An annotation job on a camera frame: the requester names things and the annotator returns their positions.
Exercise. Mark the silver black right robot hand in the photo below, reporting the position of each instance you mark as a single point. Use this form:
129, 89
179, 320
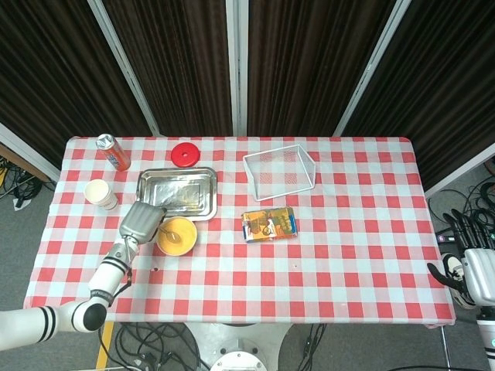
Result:
479, 270

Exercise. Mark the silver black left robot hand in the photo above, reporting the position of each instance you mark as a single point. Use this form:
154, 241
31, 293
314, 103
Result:
139, 224

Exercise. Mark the metal spoon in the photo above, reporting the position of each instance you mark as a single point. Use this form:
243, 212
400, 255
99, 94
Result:
172, 235

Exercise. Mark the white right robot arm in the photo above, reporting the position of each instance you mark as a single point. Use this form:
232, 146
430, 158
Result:
487, 336

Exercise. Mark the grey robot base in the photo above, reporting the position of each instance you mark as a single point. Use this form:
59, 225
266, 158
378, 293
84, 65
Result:
237, 348

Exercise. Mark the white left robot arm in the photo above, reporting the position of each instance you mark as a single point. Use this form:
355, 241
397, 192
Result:
104, 276

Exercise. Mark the beige bowl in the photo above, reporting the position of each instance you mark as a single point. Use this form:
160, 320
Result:
191, 245

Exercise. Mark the black power strip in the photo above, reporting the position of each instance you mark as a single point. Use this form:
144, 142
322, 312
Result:
445, 238

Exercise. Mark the stainless steel tray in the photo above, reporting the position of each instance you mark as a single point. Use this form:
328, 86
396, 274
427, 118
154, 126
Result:
178, 191

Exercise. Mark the white paper cup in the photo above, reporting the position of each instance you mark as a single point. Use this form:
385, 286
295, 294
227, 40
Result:
98, 193

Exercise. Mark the orange drink can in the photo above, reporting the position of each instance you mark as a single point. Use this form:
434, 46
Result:
114, 154

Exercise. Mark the red round lid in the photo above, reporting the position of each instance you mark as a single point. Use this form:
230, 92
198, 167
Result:
186, 155

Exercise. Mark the colourful printed snack box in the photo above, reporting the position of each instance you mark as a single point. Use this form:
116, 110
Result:
268, 226

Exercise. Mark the dark brown curtain panel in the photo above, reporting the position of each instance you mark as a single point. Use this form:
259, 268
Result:
444, 77
50, 69
181, 65
309, 65

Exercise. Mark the red white checkered tablecloth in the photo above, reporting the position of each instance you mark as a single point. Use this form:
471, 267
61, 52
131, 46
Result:
309, 278

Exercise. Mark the white partition floor rail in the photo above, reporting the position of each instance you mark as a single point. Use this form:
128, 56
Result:
27, 150
460, 172

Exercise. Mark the white partition post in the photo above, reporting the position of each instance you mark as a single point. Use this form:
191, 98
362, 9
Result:
123, 65
371, 65
236, 65

